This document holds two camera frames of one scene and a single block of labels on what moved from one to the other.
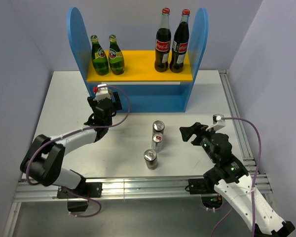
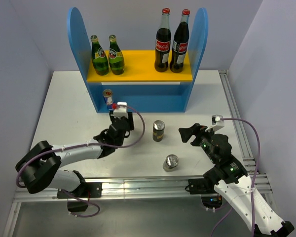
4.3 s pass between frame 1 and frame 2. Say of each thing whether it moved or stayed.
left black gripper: moved
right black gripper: stayed
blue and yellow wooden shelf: stayed
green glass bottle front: stayed
